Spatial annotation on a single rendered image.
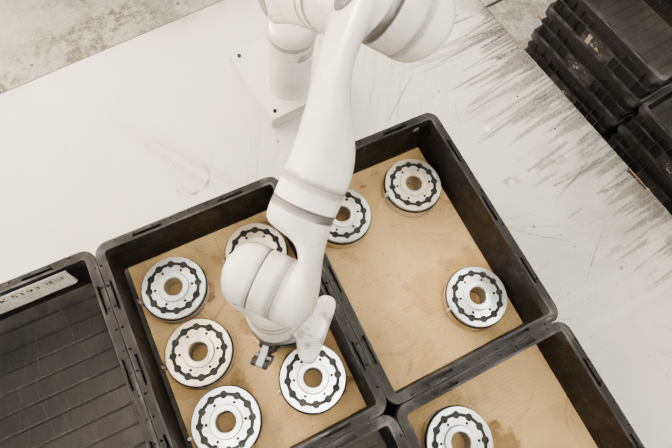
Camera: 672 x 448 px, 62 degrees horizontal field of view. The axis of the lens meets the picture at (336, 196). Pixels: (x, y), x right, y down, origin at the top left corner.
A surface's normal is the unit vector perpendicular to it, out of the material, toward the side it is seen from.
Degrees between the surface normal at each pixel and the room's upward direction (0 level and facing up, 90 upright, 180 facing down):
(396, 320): 0
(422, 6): 42
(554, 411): 0
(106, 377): 0
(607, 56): 90
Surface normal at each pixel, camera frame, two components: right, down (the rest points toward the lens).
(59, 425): 0.07, -0.39
